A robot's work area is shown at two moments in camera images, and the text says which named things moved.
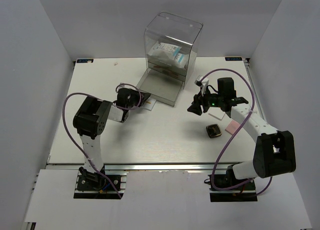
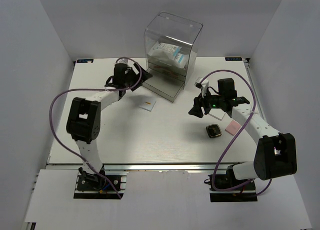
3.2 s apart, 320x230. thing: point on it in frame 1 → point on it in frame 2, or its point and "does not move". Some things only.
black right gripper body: [209, 100] does not move
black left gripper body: [134, 98] → [132, 77]
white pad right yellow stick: [217, 113] does not move
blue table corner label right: [233, 58] does not move
